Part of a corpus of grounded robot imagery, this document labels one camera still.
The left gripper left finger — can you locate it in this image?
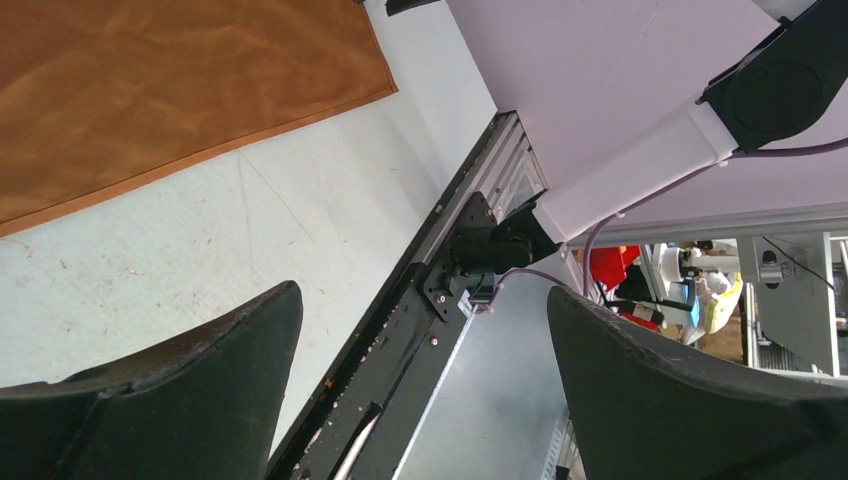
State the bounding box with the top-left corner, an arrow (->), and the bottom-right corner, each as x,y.
1,281 -> 303,479

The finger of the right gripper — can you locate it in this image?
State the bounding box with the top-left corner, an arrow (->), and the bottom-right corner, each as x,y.
385,0 -> 440,16

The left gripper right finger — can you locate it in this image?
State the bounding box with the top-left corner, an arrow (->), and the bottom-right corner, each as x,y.
547,287 -> 847,479

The orange cloth napkin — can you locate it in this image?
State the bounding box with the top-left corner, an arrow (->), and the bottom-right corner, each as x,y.
1,1 -> 397,235

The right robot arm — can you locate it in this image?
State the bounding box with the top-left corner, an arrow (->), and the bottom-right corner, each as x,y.
449,1 -> 847,275

